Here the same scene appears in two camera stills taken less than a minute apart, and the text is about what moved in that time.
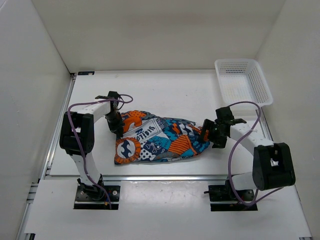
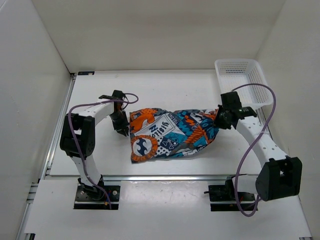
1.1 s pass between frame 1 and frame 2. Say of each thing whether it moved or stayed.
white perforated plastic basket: stayed
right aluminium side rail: stayed
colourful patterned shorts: moved
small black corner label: stayed
